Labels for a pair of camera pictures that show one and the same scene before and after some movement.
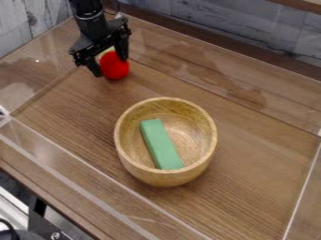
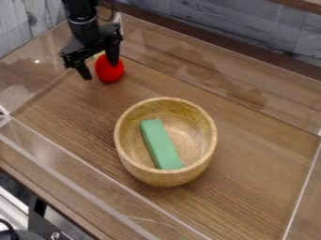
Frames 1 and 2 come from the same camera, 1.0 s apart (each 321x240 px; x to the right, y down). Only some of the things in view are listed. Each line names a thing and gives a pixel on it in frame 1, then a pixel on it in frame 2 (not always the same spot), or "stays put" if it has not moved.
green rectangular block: x=162 y=148 stays put
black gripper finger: x=122 y=46 -> x=113 y=52
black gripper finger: x=94 y=67 -> x=85 y=70
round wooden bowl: x=192 y=129 stays put
